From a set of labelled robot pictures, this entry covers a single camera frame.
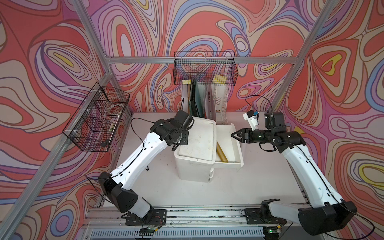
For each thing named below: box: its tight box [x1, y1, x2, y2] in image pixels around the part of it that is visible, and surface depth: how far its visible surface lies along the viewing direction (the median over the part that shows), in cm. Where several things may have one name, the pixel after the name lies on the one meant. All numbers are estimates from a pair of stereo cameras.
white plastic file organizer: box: [181, 83, 229, 125], surface depth 97 cm
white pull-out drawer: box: [215, 123, 244, 169], surface depth 80 cm
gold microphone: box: [216, 140, 229, 163], surface depth 79 cm
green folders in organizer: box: [188, 78, 206, 118], surface depth 93 cm
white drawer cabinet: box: [174, 116, 217, 183], surface depth 74 cm
